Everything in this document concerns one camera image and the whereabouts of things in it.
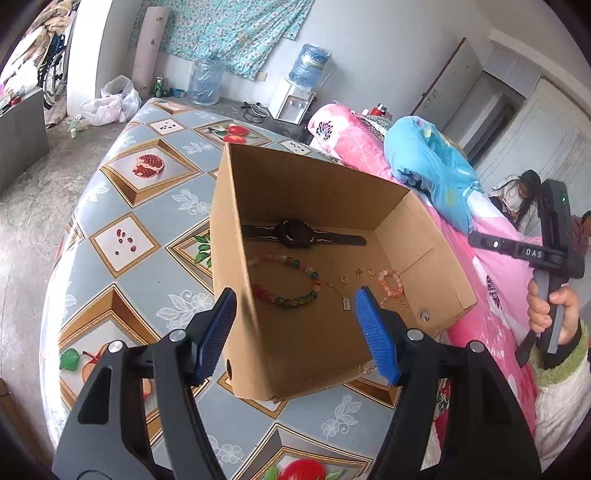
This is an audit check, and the pink orange bead bracelet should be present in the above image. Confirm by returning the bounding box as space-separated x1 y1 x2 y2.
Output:
378 269 404 298

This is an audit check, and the dark cabinet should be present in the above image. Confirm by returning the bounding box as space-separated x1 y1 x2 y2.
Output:
0 85 51 192

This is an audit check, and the fruit print mattress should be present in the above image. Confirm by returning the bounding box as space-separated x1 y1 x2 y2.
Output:
39 99 462 480

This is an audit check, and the white wardrobe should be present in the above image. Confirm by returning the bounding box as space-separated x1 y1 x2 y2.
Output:
475 76 591 217

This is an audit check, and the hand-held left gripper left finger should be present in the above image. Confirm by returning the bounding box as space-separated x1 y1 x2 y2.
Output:
52 286 238 480

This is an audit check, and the gold chain with tag charms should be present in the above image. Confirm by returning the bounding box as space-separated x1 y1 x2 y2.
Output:
327 281 352 313

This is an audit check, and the black wrist watch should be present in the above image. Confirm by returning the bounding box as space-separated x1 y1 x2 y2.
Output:
242 219 368 250

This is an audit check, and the brown cardboard box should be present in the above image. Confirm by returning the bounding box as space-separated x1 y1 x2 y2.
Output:
210 142 478 402

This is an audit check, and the pile of clothes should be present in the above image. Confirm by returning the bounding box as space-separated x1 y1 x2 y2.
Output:
0 0 77 88

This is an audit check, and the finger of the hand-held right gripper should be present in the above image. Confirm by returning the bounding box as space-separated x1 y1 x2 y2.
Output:
467 231 527 261

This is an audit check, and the floral curtain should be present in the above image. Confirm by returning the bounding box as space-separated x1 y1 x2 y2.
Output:
129 0 317 80

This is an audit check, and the white plastic bag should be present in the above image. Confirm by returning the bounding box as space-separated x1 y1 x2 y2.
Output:
78 75 141 126

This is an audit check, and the black cable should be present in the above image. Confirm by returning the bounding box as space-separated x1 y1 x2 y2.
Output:
242 100 271 123

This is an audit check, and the person's right forearm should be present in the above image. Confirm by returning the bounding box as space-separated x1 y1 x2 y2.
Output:
531 323 591 472

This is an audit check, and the white water dispenser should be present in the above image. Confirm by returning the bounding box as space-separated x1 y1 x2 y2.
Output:
269 78 317 125

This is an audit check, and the pale flat board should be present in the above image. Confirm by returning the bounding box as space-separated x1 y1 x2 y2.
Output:
131 7 171 95

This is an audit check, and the person's right hand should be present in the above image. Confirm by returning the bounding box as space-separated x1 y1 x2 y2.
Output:
527 279 581 345

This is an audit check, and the pink floral quilt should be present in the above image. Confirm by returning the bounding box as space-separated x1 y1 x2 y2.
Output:
307 104 550 462

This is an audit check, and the grey door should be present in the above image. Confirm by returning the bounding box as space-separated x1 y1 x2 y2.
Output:
413 37 483 134

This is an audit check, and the wheelchair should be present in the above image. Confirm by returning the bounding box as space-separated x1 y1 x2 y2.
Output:
37 32 75 109

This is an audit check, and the empty clear water bottle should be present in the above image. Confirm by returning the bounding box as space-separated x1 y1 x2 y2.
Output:
187 55 226 106

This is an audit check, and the multicolour bead bracelet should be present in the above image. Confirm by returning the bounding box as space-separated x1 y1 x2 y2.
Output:
247 251 322 309

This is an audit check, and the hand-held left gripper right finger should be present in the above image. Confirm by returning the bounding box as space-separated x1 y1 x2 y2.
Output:
353 285 542 480

